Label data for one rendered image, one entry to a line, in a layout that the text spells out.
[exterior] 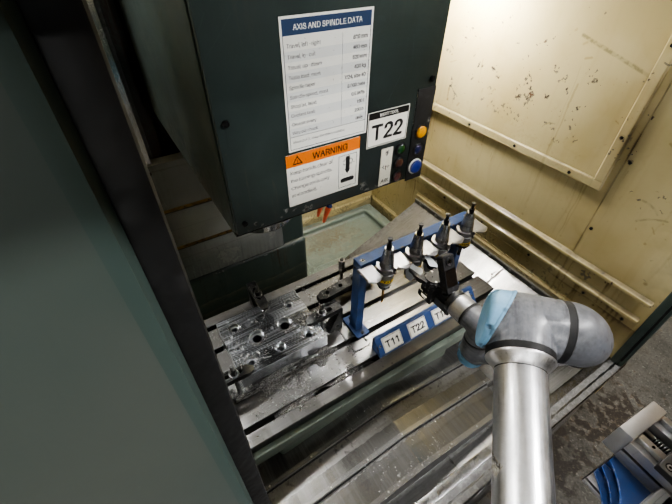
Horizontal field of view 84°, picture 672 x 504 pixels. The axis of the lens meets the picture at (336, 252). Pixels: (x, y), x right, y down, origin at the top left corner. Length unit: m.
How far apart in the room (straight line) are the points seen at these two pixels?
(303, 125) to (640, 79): 0.98
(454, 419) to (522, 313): 0.77
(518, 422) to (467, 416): 0.79
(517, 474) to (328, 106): 0.63
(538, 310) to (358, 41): 0.54
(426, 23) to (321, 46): 0.21
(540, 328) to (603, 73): 0.87
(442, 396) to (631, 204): 0.85
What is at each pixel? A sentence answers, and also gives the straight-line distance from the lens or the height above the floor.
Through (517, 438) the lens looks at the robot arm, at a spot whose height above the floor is 1.41.
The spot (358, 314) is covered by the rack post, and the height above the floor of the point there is 1.00.
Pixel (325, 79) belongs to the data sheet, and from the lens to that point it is 0.66.
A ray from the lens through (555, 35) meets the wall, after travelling 1.48.
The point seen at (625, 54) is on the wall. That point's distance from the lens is 1.38.
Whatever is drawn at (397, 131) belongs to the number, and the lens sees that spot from 0.79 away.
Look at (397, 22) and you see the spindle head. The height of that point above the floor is 1.86.
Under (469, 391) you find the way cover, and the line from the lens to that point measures 1.52.
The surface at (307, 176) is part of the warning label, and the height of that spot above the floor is 1.64.
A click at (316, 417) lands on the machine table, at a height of 0.87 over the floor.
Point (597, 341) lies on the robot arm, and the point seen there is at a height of 1.46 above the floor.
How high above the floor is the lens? 2.00
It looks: 42 degrees down
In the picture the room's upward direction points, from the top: 1 degrees clockwise
